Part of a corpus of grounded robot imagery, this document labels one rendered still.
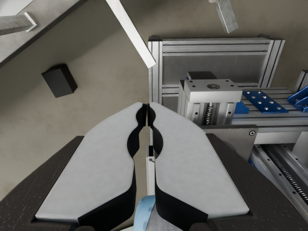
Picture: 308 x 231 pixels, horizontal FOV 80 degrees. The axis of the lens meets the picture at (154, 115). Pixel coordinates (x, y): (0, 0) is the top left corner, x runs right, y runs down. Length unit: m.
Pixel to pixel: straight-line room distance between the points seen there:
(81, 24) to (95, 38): 0.12
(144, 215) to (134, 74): 1.22
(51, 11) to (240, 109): 0.71
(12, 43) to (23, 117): 1.18
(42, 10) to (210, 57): 0.94
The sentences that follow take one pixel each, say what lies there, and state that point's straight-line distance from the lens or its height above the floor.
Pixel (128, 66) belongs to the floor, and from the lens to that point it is 1.49.
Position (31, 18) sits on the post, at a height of 0.72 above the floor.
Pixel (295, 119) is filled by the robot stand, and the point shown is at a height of 0.94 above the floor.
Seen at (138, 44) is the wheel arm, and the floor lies 0.84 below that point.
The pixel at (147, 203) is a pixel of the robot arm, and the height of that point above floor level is 1.19.
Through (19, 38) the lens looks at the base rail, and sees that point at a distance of 0.87.
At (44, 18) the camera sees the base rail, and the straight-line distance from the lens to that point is 0.81.
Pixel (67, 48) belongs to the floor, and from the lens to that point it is 1.57.
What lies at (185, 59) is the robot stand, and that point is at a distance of 1.28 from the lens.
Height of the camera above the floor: 1.42
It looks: 59 degrees down
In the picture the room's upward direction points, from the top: 177 degrees clockwise
